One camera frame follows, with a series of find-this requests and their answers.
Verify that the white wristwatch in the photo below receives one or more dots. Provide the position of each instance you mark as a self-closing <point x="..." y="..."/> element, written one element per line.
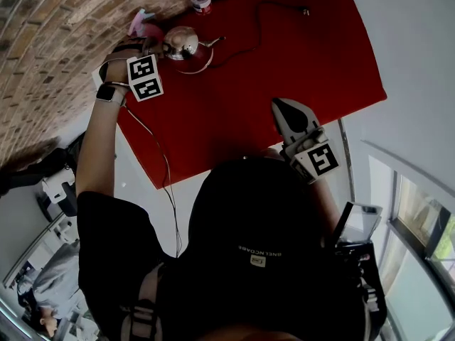
<point x="108" y="93"/>

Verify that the person's right hand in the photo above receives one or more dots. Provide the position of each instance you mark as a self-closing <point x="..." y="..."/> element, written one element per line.
<point x="311" y="139"/>

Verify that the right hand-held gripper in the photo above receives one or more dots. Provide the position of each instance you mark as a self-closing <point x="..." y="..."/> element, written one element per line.
<point x="321" y="162"/>

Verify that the white plastic device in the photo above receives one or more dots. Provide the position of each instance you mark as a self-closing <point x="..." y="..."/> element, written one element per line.
<point x="57" y="188"/>

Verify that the person's right forearm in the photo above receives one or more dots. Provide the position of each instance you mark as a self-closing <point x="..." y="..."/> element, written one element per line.
<point x="327" y="204"/>

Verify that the pink spray bottle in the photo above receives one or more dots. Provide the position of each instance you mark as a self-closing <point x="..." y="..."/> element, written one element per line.
<point x="145" y="27"/>

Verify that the window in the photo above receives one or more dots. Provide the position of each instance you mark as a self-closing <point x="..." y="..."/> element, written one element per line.
<point x="419" y="226"/>

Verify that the black chest-mounted screen device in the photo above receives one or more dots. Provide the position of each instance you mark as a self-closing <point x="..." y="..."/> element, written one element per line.
<point x="359" y="222"/>

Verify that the person's black t-shirt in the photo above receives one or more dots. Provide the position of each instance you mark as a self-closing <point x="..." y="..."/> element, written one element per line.
<point x="249" y="261"/>

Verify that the red tablecloth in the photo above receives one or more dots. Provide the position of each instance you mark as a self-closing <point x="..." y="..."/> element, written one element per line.
<point x="249" y="94"/>

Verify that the steel electric kettle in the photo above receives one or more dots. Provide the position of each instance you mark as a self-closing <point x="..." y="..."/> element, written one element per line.
<point x="179" y="43"/>

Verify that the person's left forearm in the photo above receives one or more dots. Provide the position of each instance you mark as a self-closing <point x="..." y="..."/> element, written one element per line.
<point x="96" y="147"/>

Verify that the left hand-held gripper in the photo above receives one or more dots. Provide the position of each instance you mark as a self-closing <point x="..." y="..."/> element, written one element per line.
<point x="145" y="76"/>

